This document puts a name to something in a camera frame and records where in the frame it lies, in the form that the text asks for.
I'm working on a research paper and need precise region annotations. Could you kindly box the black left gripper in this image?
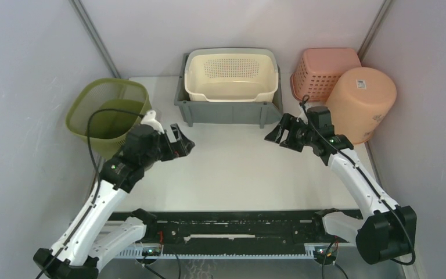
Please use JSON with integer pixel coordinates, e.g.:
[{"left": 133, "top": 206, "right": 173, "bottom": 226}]
[{"left": 141, "top": 124, "right": 194, "bottom": 169}]

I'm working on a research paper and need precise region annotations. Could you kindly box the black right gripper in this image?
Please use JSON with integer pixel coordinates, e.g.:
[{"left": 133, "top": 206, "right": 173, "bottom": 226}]
[{"left": 264, "top": 113, "right": 316, "bottom": 153}]

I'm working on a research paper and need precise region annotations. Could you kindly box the pink perforated plastic basket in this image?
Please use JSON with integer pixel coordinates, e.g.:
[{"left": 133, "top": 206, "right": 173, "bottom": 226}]
[{"left": 290, "top": 48, "right": 361, "bottom": 102}]

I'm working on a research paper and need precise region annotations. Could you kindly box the green perforated waste bin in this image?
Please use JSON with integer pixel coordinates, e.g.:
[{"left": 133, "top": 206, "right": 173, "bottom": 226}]
[{"left": 65, "top": 78, "right": 152, "bottom": 160}]

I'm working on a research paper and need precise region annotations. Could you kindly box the orange plastic bucket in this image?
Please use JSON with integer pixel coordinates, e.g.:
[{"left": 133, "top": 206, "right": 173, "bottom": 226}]
[{"left": 326, "top": 67, "right": 397, "bottom": 145}]

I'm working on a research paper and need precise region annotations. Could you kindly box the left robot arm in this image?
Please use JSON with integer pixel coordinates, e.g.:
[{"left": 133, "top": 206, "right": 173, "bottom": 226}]
[{"left": 33, "top": 124, "right": 195, "bottom": 278}]

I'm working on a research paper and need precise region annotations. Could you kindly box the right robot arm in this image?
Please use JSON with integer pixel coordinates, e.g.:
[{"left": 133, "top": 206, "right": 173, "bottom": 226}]
[{"left": 265, "top": 106, "right": 417, "bottom": 266}]

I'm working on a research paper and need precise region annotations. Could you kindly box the grey plastic storage bin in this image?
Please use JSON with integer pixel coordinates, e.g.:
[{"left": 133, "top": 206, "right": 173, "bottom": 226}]
[{"left": 174, "top": 53, "right": 283, "bottom": 128}]

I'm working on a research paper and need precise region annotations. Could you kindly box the cream perforated plastic basket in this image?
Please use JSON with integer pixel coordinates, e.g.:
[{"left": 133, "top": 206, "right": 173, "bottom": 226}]
[{"left": 183, "top": 48, "right": 279, "bottom": 102}]

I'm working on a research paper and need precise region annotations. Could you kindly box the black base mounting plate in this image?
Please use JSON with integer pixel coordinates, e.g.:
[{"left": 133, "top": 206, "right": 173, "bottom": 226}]
[{"left": 109, "top": 209, "right": 362, "bottom": 256}]

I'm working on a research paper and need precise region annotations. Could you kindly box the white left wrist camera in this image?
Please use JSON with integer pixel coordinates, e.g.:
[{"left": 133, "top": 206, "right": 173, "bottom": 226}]
[{"left": 141, "top": 109, "right": 165, "bottom": 134}]

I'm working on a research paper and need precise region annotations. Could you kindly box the black right camera cable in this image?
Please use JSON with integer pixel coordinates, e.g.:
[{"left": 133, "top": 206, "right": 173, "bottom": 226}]
[{"left": 300, "top": 95, "right": 417, "bottom": 266}]

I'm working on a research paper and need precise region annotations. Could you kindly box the aluminium front rail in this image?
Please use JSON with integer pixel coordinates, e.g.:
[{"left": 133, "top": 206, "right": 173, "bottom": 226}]
[{"left": 63, "top": 219, "right": 414, "bottom": 260}]

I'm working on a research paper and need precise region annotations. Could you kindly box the right aluminium frame post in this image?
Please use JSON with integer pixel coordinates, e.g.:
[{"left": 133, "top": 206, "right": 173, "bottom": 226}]
[{"left": 357, "top": 0, "right": 395, "bottom": 63}]

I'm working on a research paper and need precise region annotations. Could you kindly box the aluminium frame post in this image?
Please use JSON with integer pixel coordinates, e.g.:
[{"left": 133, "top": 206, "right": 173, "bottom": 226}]
[
  {"left": 69, "top": 0, "right": 121, "bottom": 78},
  {"left": 357, "top": 0, "right": 395, "bottom": 63}
]

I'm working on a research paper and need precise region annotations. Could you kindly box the left aluminium frame post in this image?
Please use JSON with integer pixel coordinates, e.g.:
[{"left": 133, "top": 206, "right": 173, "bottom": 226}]
[{"left": 69, "top": 0, "right": 121, "bottom": 78}]

